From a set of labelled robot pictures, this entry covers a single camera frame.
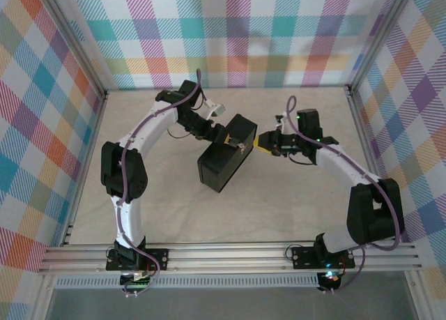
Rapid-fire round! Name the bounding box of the grey slotted cable duct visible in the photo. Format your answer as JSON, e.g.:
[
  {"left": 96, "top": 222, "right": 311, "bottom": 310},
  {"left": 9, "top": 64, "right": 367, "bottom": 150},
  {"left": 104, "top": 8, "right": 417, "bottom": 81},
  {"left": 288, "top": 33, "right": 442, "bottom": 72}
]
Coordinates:
[{"left": 54, "top": 276, "right": 320, "bottom": 289}]

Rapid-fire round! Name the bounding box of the black box with starry painting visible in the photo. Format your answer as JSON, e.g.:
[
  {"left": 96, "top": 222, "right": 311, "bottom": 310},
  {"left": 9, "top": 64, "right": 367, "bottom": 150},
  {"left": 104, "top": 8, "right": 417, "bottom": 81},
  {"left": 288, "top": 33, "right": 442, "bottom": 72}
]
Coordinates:
[{"left": 197, "top": 113, "right": 259, "bottom": 195}]

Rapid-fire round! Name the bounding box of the aluminium side rail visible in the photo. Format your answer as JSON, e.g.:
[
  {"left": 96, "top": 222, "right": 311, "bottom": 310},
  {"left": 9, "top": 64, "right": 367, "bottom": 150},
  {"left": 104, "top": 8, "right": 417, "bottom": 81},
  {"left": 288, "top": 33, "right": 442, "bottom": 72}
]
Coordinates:
[
  {"left": 346, "top": 88, "right": 400, "bottom": 243},
  {"left": 59, "top": 91, "right": 109, "bottom": 247}
]

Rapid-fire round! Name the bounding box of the aluminium mounting rail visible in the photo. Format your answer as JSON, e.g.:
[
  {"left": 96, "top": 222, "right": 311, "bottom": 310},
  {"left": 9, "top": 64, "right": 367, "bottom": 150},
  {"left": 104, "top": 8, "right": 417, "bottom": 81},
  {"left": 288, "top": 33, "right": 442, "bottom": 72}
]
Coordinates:
[{"left": 38, "top": 242, "right": 424, "bottom": 275}]

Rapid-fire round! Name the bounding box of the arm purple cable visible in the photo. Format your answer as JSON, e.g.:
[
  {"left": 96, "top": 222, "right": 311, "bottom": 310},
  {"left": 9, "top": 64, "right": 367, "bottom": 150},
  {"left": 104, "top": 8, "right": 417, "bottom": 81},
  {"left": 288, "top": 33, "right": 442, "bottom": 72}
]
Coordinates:
[
  {"left": 284, "top": 96, "right": 402, "bottom": 295},
  {"left": 116, "top": 68, "right": 203, "bottom": 298}
]

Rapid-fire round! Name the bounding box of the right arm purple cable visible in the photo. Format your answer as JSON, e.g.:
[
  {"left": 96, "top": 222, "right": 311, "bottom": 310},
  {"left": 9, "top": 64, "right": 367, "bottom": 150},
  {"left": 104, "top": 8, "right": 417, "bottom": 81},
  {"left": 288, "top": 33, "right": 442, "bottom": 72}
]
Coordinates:
[{"left": 284, "top": 96, "right": 402, "bottom": 295}]

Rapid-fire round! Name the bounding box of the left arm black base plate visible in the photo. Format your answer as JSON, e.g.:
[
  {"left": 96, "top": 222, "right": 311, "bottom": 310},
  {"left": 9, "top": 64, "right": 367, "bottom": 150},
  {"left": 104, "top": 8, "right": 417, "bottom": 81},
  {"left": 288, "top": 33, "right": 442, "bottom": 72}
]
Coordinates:
[{"left": 106, "top": 248, "right": 169, "bottom": 273}]

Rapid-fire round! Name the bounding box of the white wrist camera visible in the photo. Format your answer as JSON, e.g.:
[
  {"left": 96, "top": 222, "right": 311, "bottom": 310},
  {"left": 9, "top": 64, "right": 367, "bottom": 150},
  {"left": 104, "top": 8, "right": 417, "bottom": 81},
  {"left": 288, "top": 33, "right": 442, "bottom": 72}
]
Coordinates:
[
  {"left": 274, "top": 112, "right": 291, "bottom": 130},
  {"left": 204, "top": 101, "right": 226, "bottom": 120}
]

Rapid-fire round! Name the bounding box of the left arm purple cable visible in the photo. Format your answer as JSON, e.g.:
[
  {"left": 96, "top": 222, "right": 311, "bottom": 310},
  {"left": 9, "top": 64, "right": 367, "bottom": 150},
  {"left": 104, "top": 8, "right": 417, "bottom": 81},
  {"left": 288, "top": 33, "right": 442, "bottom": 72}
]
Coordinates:
[{"left": 116, "top": 68, "right": 203, "bottom": 298}]

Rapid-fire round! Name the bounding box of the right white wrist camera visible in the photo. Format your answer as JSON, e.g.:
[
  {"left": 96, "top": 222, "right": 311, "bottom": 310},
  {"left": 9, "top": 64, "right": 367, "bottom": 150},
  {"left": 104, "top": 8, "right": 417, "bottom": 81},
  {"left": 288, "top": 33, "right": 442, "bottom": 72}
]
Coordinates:
[{"left": 274, "top": 112, "right": 291, "bottom": 130}]

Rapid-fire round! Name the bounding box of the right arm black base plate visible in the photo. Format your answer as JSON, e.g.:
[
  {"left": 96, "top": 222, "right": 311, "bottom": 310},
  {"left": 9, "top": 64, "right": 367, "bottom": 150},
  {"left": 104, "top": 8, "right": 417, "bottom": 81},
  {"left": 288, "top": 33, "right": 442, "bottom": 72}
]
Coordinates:
[{"left": 291, "top": 245, "right": 356, "bottom": 270}]

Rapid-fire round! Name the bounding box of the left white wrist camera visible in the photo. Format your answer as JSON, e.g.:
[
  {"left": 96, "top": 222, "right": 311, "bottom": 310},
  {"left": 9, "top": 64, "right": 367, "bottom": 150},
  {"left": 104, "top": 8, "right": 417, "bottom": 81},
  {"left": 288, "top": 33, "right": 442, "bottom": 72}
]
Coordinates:
[{"left": 204, "top": 101, "right": 226, "bottom": 120}]

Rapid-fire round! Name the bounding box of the aluminium frame post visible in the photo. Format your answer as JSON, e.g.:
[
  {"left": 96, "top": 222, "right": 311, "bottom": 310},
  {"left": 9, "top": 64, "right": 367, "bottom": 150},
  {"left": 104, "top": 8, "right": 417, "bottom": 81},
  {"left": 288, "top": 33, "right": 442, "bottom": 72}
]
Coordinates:
[
  {"left": 347, "top": 0, "right": 415, "bottom": 93},
  {"left": 34, "top": 0, "right": 108, "bottom": 100}
]

